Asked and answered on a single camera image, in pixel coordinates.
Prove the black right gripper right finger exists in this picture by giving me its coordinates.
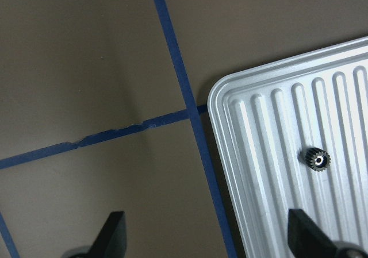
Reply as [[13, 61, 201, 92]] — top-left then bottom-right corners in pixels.
[[287, 209, 367, 257]]

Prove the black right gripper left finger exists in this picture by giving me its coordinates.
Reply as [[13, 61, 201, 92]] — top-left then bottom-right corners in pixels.
[[62, 211, 127, 257]]

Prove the small black bearing gear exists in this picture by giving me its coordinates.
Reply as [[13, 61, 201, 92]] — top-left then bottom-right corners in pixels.
[[303, 147, 331, 172]]

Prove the ribbed aluminium tray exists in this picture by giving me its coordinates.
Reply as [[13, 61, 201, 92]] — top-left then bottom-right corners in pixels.
[[208, 37, 367, 257]]

